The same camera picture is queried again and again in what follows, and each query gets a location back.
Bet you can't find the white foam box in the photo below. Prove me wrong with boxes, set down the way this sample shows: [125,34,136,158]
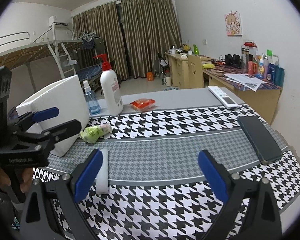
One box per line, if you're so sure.
[14,74,91,158]

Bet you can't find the blue spray bottle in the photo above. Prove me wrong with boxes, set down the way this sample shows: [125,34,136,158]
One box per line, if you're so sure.
[83,80,101,116]

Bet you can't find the white metal bunk bed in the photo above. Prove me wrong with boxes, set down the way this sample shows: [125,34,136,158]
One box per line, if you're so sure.
[0,26,98,92]

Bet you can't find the white lotion pump bottle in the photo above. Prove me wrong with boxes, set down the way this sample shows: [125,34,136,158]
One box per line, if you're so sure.
[95,54,123,116]

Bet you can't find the houndstooth table mat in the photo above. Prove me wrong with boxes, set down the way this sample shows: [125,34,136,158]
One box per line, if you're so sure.
[34,104,300,239]

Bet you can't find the red snack packet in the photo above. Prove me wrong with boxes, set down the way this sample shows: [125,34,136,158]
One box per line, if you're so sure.
[129,98,156,112]

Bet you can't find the white remote control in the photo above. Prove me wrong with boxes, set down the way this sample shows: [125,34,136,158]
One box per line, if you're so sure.
[207,86,239,109]

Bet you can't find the orange floor bottle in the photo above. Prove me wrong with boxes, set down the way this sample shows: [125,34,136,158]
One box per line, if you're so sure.
[147,72,154,81]

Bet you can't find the long patterned desk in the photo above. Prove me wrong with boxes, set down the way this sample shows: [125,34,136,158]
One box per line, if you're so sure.
[203,66,282,125]

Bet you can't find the grey trash bin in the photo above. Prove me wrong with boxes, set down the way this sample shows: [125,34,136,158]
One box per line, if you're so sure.
[164,87,180,91]

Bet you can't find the papers on desk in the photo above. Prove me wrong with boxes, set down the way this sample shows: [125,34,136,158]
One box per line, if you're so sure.
[225,74,266,91]

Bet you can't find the brown curtains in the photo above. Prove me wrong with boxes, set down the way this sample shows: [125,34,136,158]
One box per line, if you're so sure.
[72,0,181,80]

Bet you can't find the blue bottle on desk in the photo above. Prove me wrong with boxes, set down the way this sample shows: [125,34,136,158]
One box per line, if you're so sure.
[266,63,285,87]

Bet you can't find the wooden desk with drawers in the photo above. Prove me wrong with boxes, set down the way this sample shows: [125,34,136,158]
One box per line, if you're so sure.
[164,51,212,90]

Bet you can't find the wooden smiley chair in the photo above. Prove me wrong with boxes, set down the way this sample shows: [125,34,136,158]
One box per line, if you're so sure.
[188,55,204,89]

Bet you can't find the yellow banana toy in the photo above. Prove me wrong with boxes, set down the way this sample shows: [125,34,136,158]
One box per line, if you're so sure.
[202,63,215,69]

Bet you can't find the red lidded thermos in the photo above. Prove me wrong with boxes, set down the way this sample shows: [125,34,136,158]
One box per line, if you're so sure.
[241,41,257,75]

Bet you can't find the green spray bottle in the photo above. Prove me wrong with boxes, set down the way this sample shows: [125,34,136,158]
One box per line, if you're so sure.
[193,44,199,55]

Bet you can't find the anime girl poster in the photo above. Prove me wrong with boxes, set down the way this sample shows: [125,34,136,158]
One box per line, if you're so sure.
[224,11,243,36]

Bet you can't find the wall air conditioner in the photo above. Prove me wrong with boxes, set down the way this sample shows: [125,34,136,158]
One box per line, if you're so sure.
[48,16,69,28]

